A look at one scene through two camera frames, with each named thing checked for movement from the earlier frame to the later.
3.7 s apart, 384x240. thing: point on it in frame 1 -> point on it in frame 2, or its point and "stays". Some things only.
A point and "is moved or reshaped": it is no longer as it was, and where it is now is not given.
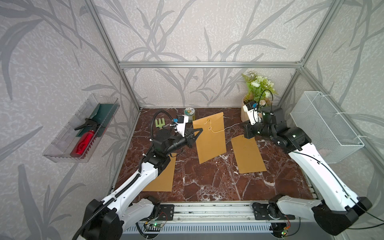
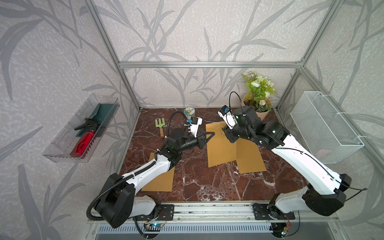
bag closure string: (221, 131) is moved or reshaped
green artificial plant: (259, 88) stays
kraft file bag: (247, 155) stays
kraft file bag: (164, 182) stays
